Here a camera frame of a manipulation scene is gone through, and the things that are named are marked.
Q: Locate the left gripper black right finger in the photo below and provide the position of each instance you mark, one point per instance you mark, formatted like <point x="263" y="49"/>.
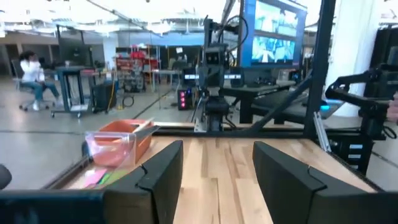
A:
<point x="286" y="186"/>

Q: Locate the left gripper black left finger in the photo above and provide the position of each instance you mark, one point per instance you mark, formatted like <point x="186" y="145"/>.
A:
<point x="155" y="186"/>

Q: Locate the green silicone spoon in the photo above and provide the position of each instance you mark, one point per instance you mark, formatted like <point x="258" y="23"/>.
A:
<point x="113" y="176"/>

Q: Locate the pink silicone spatula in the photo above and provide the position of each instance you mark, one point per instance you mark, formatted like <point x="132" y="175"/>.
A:
<point x="93" y="176"/>

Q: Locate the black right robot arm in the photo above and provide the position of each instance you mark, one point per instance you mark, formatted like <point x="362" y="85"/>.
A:
<point x="214" y="77"/>

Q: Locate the clear plastic bin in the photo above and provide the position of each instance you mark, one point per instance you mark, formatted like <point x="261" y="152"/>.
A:
<point x="109" y="149"/>

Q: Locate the orange plastic bin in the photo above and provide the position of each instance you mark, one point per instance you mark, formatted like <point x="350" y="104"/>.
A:
<point x="122" y="127"/>

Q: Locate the black box white labels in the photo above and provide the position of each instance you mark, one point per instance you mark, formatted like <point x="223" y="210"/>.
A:
<point x="354" y="152"/>

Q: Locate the computer tower red lights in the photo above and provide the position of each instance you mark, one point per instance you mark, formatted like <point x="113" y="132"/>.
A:
<point x="184" y="99"/>

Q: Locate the black desk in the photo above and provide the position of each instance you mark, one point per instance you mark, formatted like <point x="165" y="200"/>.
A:
<point x="248" y="93"/>

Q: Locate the black floor bin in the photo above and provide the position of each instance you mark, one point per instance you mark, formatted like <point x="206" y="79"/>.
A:
<point x="104" y="96"/>

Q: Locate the red storage shelves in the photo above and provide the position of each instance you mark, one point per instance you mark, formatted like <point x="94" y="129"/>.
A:
<point x="136" y="67"/>

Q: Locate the black rolling table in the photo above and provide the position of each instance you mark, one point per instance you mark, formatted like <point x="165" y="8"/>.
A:
<point x="71" y="90"/>

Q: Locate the person's hand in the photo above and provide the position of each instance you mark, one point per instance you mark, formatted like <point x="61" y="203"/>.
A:
<point x="393" y="107"/>

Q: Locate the large blue display screen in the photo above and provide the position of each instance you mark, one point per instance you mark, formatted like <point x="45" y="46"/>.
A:
<point x="273" y="34"/>

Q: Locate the person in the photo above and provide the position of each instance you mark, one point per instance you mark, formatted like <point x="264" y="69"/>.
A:
<point x="32" y="74"/>

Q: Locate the grey office chair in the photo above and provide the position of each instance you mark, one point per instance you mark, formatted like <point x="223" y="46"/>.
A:
<point x="18" y="71"/>

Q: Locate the silver aluminium rail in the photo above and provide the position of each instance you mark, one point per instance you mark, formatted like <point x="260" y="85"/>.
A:
<point x="321" y="133"/>

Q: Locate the black vertical frame post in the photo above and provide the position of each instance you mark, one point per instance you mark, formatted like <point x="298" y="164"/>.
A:
<point x="320" y="62"/>

